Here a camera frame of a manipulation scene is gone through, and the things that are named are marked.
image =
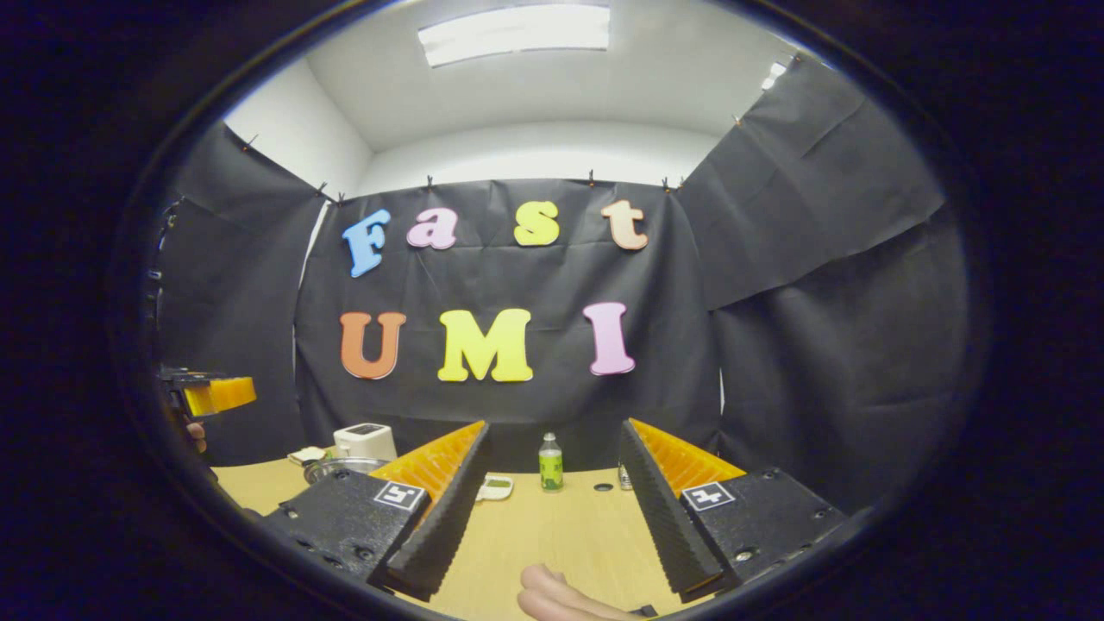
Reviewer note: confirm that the large ceiling light panel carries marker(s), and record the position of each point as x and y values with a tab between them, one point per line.
517	33

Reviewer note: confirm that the white divided bean dish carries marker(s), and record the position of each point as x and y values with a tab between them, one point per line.
496	488

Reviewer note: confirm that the metal mesh utensil holder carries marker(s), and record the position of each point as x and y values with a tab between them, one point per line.
624	477

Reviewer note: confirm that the small ceiling light panel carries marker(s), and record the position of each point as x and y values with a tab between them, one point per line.
774	76

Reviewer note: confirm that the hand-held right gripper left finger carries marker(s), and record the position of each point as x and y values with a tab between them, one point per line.
345	517

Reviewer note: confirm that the green label plastic bottle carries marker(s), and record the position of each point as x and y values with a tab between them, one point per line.
551	470

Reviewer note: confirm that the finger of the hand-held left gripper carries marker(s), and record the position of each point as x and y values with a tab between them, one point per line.
224	395

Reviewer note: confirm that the white toaster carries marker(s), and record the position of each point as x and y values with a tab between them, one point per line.
366	444

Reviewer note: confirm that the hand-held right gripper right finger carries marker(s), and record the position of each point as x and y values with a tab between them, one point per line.
759	517

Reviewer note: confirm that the toast sandwich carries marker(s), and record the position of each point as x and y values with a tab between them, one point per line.
306	453

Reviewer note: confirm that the row of black cloth clips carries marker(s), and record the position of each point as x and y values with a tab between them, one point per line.
591	178

